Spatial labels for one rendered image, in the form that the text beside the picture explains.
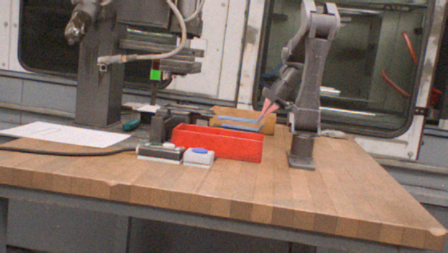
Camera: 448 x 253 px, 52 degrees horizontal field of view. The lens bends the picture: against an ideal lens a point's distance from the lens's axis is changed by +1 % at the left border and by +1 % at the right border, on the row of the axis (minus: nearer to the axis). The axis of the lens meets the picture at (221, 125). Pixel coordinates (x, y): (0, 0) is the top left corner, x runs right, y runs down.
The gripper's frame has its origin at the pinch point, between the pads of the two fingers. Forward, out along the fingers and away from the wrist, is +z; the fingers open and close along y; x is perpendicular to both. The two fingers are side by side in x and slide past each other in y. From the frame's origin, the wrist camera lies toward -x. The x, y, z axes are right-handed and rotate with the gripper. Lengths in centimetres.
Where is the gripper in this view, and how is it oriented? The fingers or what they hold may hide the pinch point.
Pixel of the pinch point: (261, 117)
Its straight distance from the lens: 156.1
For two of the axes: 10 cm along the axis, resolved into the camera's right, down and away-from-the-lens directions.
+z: -5.9, 7.9, 1.6
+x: -1.2, 1.2, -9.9
